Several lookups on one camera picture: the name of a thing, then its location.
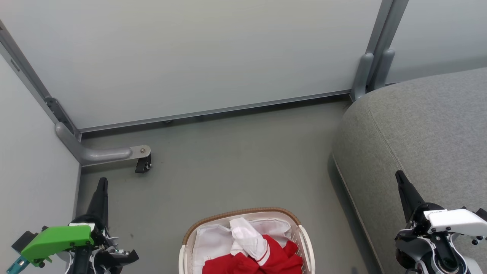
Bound grey partition corner post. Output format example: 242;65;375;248
0;19;81;142

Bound grey fabric sofa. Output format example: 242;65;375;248
332;68;487;274

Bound teal cable connector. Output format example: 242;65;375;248
6;256;29;274

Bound beige laundry basket brown rim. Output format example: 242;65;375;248
179;207;316;274

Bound red and white garment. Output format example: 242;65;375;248
202;217;304;274

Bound black caster wheel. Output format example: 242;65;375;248
135;154;153;174

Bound grey partition bottom rail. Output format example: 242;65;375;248
78;89;352;134

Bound grey partition upright post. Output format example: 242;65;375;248
350;0;410;102

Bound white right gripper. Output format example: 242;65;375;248
395;170;487;236

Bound plain white garment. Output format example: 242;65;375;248
193;219;293;274

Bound grey partition support foot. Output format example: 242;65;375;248
55;122;151;167

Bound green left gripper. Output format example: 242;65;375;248
21;177;115;267

